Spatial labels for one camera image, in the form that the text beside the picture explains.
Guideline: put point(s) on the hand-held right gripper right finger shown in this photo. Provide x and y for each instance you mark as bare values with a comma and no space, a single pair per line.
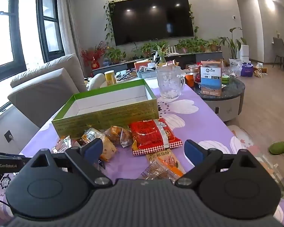
194,151

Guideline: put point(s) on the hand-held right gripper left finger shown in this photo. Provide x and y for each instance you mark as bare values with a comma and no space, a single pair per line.
93,149

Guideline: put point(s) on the yellow and white pastry packet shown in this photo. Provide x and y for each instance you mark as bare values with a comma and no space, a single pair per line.
106,146

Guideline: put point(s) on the yellow biscuit packet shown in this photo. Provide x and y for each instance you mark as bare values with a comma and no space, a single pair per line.
169,162

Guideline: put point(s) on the orange cake packet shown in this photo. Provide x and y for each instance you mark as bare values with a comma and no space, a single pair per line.
118,134

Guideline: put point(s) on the brown and white snack packet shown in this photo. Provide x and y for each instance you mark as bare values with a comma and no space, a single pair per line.
61,144

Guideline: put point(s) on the green cardboard box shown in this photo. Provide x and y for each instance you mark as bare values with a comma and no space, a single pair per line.
108,115

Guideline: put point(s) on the clear cracker packet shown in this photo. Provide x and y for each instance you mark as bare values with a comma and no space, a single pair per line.
156,171

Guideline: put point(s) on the red snack packet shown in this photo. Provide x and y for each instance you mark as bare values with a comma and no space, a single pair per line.
151,134

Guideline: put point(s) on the purple floral tablecloth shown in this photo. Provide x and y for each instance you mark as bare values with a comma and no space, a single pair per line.
203,123

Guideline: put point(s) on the round grey coffee table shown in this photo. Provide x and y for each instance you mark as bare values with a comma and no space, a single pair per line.
227,104

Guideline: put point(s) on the orange container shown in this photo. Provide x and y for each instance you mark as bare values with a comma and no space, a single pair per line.
189,80

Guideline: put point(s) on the blue and white carton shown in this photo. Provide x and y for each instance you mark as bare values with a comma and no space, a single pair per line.
210,80

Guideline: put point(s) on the yellow can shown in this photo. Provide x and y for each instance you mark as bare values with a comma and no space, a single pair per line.
110,78

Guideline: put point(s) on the clear glass pitcher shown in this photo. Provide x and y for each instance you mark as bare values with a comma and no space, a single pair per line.
168,82

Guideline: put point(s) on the beige sofa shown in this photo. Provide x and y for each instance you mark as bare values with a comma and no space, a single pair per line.
42,87

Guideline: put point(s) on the green slipper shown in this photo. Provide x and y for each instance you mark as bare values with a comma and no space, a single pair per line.
280,147

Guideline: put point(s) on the light blue tray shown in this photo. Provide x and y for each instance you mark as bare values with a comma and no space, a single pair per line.
146,74

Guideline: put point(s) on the dark television cabinet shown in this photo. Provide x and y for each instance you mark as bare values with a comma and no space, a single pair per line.
189,59

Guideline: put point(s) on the red berry branch arrangement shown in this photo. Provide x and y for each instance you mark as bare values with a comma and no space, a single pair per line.
93,54

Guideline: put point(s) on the purple bag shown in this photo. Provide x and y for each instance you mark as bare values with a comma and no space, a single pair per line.
247,70

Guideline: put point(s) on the row of potted green plants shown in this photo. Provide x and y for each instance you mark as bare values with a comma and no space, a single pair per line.
114,54

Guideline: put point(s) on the spider plant in vase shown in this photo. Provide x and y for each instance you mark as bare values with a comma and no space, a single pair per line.
161,49

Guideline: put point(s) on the white air purifier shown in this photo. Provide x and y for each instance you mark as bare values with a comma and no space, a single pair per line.
244,54

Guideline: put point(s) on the tall large leaf plant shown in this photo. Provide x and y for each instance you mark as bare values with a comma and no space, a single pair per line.
233,45

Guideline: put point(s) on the white sheer curtain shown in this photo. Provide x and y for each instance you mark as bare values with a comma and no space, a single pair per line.
71,21

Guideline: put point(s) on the grey dining chair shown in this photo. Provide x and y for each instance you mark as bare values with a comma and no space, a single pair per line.
278,49

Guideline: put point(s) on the narrow black framed window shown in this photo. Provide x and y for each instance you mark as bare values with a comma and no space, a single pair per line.
49,23

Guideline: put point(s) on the wide black framed window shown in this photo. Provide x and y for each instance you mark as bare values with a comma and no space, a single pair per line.
14,28

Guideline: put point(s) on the wall socket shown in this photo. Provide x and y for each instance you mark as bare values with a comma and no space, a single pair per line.
8,136

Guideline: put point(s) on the wall mounted television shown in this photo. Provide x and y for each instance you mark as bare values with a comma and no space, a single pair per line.
151,19

